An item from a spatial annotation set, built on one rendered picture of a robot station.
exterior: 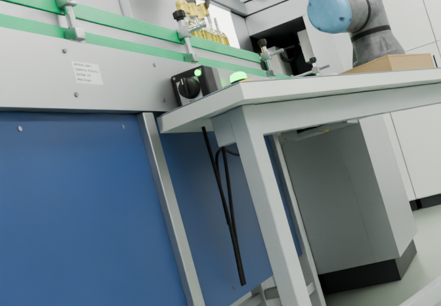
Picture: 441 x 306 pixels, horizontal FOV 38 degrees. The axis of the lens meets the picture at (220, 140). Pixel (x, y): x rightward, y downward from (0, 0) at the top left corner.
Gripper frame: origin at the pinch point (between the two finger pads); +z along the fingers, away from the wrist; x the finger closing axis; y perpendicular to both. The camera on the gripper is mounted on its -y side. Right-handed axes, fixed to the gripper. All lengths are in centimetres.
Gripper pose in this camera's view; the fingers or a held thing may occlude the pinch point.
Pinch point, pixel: (202, 7)
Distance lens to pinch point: 216.3
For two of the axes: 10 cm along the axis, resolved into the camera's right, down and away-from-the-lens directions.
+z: 2.7, 9.6, -0.8
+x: 8.8, -2.8, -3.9
